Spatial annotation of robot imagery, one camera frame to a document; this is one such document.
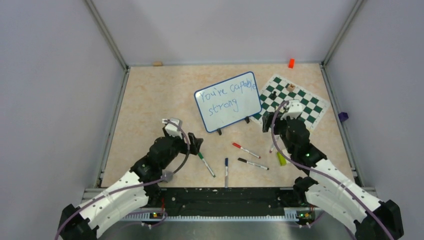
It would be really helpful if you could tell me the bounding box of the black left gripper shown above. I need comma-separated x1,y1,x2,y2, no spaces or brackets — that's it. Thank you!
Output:
160,126,202,169

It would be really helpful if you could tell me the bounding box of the blue marker pen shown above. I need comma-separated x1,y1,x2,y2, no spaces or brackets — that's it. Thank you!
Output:
224,158,229,188

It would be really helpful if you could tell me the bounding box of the blue framed whiteboard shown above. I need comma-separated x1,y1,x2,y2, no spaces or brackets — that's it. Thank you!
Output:
193,71,262,133

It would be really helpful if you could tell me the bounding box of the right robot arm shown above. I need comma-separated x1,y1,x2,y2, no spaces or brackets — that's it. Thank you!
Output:
262,112,405,240

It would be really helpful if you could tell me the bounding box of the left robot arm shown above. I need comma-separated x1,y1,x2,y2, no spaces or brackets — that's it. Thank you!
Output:
54,132,204,240

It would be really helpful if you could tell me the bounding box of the green marker pen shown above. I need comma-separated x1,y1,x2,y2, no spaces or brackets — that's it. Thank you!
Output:
197,152,216,178

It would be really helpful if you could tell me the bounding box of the black chess piece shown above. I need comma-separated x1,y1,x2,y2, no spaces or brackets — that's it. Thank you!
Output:
269,91,277,101

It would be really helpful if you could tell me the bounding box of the green white chessboard mat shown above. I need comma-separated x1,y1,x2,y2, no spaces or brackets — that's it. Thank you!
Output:
250,74,330,131

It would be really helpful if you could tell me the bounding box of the red marker pen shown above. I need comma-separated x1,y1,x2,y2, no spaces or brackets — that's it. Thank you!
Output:
232,142,261,159

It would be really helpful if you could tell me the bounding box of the small wooden cylinder piece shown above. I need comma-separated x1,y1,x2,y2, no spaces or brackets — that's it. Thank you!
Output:
287,84,296,92

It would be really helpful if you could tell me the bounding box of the lime green toy brick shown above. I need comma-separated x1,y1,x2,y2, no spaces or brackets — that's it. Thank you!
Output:
276,151,287,166

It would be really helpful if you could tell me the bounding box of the black marker pen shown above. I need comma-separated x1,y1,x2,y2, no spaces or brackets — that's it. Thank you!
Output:
237,157,270,171

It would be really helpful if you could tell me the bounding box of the orange red block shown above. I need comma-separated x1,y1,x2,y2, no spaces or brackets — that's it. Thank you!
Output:
288,58,295,69

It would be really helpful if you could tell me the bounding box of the purple block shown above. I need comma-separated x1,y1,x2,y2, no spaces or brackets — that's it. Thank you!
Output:
338,112,349,123

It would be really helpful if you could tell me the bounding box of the small wooden block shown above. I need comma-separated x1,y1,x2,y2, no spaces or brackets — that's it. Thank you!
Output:
152,61,163,67

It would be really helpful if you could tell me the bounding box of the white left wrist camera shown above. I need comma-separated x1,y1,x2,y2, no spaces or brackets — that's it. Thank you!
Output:
162,118,183,139

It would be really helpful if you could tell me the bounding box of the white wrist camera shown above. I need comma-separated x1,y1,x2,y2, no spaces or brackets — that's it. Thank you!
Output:
280,99,305,120
162,118,183,139

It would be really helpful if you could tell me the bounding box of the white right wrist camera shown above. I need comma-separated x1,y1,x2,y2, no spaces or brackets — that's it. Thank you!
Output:
280,99,305,120

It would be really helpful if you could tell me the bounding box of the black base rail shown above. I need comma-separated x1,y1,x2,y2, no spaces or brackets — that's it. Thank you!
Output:
146,187,311,217

